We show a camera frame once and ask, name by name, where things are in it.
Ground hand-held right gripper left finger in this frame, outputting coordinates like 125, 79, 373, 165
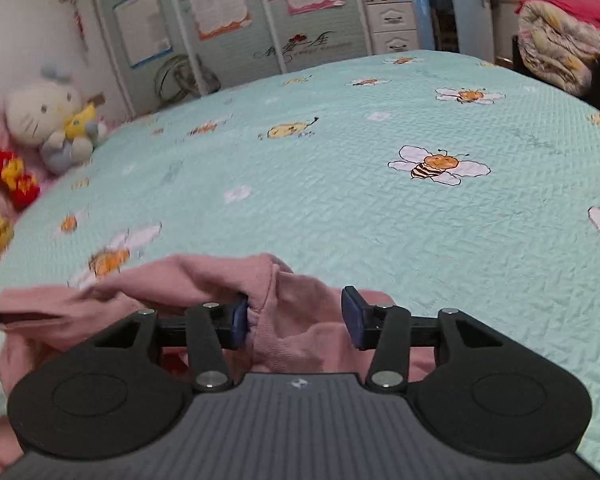
92, 296, 251, 393

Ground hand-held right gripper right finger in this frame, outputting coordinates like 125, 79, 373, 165
341, 285, 506, 393

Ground pink shirt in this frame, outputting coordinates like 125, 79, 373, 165
0, 253, 437, 480

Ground red plush doll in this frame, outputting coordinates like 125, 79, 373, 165
0, 144, 42, 212

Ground white cat plush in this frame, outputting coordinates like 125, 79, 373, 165
4, 64, 109, 177

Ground small yellow plush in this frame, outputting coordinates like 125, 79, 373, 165
63, 101, 102, 142

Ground grey sliding door wardrobe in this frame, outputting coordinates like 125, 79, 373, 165
86, 0, 377, 117

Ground white drawer cabinet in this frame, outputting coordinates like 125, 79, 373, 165
365, 0, 422, 56

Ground blue framed poster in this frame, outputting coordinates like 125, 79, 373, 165
111, 0, 174, 69

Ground orange framed poster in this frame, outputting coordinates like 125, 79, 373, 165
181, 0, 254, 42

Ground white door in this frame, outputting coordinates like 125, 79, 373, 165
444, 0, 497, 64

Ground folded floral comforter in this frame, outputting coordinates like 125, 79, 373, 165
516, 0, 600, 97

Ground red blanket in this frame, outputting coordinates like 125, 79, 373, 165
526, 0, 600, 37

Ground hanging wall ornament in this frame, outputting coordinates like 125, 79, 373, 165
59, 0, 89, 52

